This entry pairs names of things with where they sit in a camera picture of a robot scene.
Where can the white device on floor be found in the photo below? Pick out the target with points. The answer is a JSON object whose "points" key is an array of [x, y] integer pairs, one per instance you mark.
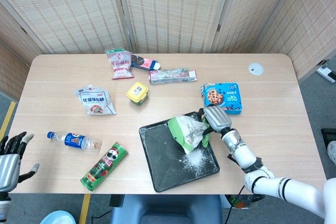
{"points": [[326, 71]]}

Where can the dark blue pink carton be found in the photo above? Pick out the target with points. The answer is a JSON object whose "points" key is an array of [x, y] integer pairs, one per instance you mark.
{"points": [[144, 63]]}

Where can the long grey wrap box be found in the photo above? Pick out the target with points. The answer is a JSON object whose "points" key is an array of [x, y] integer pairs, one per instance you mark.
{"points": [[170, 76]]}

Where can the green white corn starch bag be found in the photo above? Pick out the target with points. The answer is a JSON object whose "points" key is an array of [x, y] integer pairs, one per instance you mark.
{"points": [[189, 129]]}

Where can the green Pringles can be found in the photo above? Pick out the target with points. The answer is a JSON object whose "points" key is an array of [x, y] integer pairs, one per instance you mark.
{"points": [[105, 166]]}

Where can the light blue bowl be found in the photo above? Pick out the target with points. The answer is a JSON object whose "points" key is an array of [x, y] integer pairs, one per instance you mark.
{"points": [[57, 217]]}

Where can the white powder pile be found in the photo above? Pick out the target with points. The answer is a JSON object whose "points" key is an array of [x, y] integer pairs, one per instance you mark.
{"points": [[195, 157]]}

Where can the pink white clear snack bag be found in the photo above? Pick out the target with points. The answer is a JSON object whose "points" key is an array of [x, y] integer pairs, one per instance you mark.
{"points": [[120, 64]]}

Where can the black rectangular baking tray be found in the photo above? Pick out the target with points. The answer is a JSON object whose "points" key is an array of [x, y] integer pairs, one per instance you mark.
{"points": [[168, 161]]}

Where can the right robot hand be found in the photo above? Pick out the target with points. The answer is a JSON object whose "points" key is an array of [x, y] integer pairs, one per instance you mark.
{"points": [[216, 117]]}

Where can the white caster sugar bag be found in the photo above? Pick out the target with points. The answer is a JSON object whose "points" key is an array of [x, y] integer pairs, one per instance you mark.
{"points": [[94, 100]]}

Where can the woven bamboo folding screen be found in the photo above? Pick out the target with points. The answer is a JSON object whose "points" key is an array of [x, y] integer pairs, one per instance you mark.
{"points": [[170, 11]]}

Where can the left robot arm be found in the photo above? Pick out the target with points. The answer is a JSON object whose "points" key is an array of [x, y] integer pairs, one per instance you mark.
{"points": [[3, 205]]}

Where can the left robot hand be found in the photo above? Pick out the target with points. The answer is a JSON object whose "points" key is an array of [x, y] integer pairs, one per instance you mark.
{"points": [[9, 166]]}

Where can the clear bottle with blue label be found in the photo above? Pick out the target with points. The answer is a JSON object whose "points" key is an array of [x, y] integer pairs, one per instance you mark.
{"points": [[73, 140]]}

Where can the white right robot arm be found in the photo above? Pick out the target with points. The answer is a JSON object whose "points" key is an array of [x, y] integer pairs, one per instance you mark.
{"points": [[244, 153]]}

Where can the black box on floor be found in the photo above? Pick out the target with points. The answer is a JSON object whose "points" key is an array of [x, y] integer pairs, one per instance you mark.
{"points": [[329, 134]]}

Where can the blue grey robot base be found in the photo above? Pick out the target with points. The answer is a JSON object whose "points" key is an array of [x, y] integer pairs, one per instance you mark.
{"points": [[168, 208]]}

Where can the blue chocolate chip cookie box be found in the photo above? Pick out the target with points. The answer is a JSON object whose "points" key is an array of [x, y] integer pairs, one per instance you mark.
{"points": [[225, 98]]}

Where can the green tub with yellow lid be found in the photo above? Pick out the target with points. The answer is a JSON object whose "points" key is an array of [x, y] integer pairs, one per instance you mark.
{"points": [[136, 94]]}

